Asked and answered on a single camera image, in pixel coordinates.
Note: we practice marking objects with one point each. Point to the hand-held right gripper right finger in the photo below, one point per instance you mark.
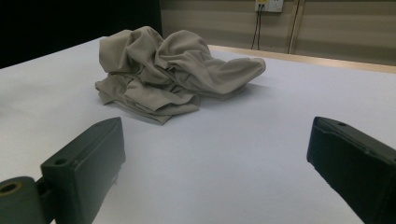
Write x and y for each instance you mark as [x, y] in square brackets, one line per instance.
[351, 168]

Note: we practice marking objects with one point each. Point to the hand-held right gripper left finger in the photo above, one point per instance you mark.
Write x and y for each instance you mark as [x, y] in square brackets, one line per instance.
[88, 165]

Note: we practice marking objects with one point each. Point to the beige garment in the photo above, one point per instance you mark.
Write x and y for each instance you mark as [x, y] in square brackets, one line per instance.
[174, 74]

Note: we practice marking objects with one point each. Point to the black curtain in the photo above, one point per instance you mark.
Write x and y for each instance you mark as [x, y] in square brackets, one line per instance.
[71, 25]

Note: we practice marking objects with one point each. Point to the beige wall conduit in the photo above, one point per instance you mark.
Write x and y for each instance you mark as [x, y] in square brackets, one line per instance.
[294, 26]

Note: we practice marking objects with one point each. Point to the white wall socket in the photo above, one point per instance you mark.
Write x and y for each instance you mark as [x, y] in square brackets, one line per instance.
[269, 5]

